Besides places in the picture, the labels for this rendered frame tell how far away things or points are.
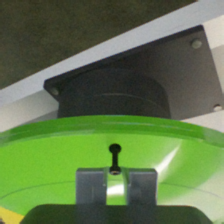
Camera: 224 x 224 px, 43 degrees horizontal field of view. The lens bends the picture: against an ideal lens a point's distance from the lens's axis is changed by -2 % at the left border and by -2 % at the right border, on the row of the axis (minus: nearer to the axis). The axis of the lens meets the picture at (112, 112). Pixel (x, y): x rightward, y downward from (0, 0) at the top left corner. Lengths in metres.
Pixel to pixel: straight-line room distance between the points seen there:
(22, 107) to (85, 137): 0.25
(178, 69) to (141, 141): 0.17
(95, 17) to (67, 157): 1.27
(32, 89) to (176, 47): 0.20
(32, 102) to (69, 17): 1.06
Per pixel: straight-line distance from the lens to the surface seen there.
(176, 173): 0.21
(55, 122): 0.19
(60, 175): 0.21
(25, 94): 0.41
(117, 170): 0.17
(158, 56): 0.32
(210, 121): 0.45
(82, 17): 1.44
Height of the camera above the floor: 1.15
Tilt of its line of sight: 35 degrees down
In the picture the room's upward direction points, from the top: 179 degrees counter-clockwise
